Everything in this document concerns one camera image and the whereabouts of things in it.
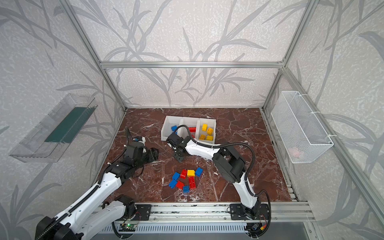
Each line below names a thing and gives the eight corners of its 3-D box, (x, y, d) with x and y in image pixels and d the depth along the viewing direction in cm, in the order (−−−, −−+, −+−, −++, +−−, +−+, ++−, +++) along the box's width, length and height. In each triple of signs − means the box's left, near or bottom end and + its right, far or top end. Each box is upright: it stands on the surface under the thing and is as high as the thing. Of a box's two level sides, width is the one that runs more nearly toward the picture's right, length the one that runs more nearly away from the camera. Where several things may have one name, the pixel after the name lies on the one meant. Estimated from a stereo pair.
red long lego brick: (189, 189, 83) (189, 188, 81) (188, 177, 87) (188, 176, 85) (196, 187, 83) (196, 186, 81) (194, 176, 87) (194, 175, 85)
